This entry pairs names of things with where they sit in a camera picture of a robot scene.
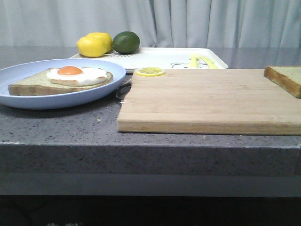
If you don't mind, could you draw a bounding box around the white rectangular tray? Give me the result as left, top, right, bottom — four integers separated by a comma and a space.
69, 47, 229, 70

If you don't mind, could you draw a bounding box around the front yellow lemon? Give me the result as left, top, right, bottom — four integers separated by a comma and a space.
76, 36, 107, 57

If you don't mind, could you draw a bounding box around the yellow plastic knife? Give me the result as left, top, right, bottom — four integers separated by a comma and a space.
200, 56, 219, 69

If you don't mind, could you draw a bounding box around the yellow lemon slice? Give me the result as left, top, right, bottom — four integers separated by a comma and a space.
135, 67, 165, 77

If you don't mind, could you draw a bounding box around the fried egg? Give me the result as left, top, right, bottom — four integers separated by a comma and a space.
46, 66, 109, 86

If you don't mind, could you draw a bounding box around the rear yellow lemon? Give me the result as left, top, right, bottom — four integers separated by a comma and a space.
86, 32, 113, 53

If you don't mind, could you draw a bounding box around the yellow plastic fork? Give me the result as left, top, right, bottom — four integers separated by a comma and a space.
188, 53, 200, 69

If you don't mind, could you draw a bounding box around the wooden cutting board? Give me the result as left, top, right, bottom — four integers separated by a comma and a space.
117, 69, 301, 136

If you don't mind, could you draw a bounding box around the blue round plate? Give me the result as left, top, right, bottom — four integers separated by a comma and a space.
0, 58, 126, 110

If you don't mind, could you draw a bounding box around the grey curtain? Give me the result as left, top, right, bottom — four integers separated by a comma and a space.
0, 0, 301, 48

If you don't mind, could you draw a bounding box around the green lime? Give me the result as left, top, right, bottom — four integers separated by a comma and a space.
112, 31, 140, 54

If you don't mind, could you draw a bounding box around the bread slice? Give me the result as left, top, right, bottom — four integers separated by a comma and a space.
8, 68, 113, 96
264, 66, 301, 98

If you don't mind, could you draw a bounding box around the metal spoon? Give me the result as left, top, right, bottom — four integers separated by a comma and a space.
116, 79, 132, 100

